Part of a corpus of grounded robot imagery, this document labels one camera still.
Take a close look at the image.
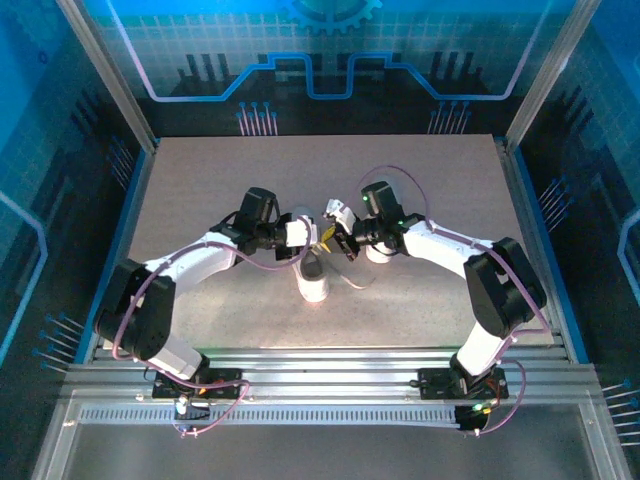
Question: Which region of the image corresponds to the aluminium frame post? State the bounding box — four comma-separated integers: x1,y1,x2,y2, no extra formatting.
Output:
54,0,160,155
503,0,604,154

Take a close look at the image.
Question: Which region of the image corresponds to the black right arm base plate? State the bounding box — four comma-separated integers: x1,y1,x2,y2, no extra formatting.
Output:
417,367,510,401

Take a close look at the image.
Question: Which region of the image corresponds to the black right controller board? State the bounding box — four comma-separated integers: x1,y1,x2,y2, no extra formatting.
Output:
453,402,495,434

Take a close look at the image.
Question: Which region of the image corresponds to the blue table edge strip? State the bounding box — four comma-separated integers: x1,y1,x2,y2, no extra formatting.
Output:
73,147,155,364

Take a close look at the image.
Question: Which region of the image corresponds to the slotted grey cable duct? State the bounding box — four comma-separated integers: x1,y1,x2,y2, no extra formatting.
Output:
78,405,464,427

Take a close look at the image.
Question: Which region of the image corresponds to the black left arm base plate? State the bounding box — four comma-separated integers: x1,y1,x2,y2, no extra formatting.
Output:
151,367,247,401

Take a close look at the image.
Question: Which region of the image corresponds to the white lace-up sneaker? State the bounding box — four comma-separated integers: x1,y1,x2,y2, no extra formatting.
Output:
363,173,407,266
292,207,379,304

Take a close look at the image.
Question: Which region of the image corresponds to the aluminium mounting rail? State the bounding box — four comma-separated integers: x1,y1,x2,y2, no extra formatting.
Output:
62,346,601,401

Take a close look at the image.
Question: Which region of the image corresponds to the aluminium side rail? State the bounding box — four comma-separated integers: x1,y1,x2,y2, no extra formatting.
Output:
494,138,574,364

